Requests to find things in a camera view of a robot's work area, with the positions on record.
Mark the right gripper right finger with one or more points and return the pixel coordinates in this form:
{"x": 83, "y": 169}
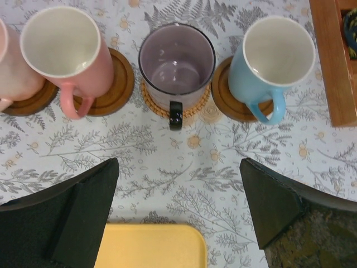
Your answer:
{"x": 297, "y": 225}

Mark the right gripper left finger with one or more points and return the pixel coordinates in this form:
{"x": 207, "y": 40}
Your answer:
{"x": 61, "y": 226}

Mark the brown wooden coaster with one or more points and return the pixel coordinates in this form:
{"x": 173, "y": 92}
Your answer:
{"x": 34, "y": 104}
{"x": 223, "y": 98}
{"x": 121, "y": 88}

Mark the light pink mug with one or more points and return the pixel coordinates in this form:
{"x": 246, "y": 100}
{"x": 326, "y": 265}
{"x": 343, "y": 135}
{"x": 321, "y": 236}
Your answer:
{"x": 18, "y": 80}

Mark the woven rattan coaster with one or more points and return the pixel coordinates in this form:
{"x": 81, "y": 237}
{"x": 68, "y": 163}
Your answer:
{"x": 164, "y": 113}

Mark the light blue mug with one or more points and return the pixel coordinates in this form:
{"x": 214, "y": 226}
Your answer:
{"x": 276, "y": 54}

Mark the white mug pink handle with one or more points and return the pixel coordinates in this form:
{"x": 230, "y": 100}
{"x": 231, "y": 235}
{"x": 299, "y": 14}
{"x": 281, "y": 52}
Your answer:
{"x": 65, "y": 46}

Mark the purple mug black handle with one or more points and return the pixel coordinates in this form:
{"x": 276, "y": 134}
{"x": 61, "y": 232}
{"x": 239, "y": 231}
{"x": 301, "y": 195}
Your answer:
{"x": 176, "y": 61}

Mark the yellow plastic tray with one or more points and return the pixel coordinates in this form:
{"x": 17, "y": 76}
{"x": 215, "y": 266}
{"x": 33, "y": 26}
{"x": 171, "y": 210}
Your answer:
{"x": 152, "y": 245}

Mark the orange compartment tray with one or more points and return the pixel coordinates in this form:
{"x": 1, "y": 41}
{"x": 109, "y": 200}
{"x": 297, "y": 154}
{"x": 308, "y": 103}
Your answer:
{"x": 338, "y": 70}

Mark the black yellow part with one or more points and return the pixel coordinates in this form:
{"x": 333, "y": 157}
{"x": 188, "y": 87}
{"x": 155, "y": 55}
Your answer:
{"x": 350, "y": 29}

